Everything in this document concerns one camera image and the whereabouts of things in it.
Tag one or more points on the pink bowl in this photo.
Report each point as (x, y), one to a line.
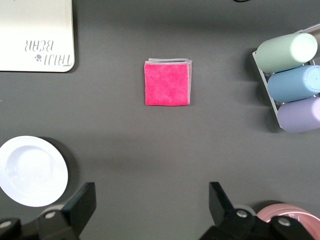
(295, 212)

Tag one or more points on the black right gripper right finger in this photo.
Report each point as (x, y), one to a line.
(225, 220)

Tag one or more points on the pale green cup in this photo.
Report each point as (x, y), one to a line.
(285, 52)

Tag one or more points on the white round plate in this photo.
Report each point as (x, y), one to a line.
(32, 171)

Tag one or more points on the cream tray with bear print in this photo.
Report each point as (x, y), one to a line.
(30, 25)

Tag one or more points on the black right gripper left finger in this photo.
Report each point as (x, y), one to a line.
(75, 215)

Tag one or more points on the blue cup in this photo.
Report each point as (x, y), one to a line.
(292, 83)

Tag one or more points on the purple cup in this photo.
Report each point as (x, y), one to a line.
(300, 115)

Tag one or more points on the folded pink cloth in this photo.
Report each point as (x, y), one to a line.
(166, 85)

